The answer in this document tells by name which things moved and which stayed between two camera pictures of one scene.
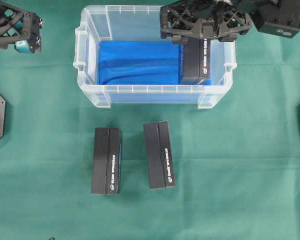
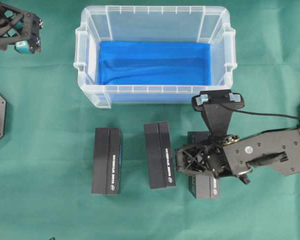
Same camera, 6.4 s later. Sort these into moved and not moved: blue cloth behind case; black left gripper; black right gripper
Moved: black right gripper
Not moved: black left gripper; blue cloth behind case
